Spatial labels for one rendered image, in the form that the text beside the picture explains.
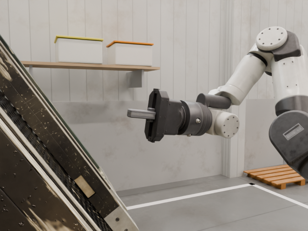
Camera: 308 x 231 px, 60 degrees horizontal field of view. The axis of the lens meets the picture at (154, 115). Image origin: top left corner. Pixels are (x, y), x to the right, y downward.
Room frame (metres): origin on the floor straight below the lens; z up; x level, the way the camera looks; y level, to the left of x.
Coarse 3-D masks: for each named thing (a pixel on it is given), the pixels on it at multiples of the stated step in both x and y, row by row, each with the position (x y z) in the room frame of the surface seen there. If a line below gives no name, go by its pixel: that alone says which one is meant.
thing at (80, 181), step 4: (80, 176) 0.85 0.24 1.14; (76, 180) 0.85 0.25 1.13; (80, 180) 0.85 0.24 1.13; (84, 180) 0.86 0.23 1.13; (80, 184) 0.85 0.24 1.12; (84, 184) 0.86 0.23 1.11; (88, 184) 0.86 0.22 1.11; (80, 188) 0.86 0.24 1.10; (84, 188) 0.86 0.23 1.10; (88, 188) 0.86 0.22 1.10; (92, 188) 0.87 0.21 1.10; (84, 192) 0.86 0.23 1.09; (88, 192) 0.86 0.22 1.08; (92, 192) 0.87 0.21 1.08; (88, 196) 0.86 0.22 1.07
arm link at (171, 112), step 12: (156, 96) 0.63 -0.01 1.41; (168, 96) 0.62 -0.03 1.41; (156, 108) 0.61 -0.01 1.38; (168, 108) 0.62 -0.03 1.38; (180, 108) 0.64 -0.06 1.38; (192, 108) 0.64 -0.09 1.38; (156, 120) 0.61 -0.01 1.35; (168, 120) 0.62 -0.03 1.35; (180, 120) 0.63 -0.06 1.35; (192, 120) 0.63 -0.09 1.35; (156, 132) 0.60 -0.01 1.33; (168, 132) 0.62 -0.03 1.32; (180, 132) 0.65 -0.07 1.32; (192, 132) 0.65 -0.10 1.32
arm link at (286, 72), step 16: (272, 32) 0.72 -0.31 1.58; (288, 32) 0.71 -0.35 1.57; (272, 48) 0.70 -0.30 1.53; (288, 48) 0.68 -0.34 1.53; (272, 64) 0.71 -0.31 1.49; (288, 64) 0.67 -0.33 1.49; (304, 64) 0.66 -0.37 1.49; (272, 80) 0.69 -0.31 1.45; (288, 80) 0.64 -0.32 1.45; (304, 80) 0.63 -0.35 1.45; (288, 96) 0.62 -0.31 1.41
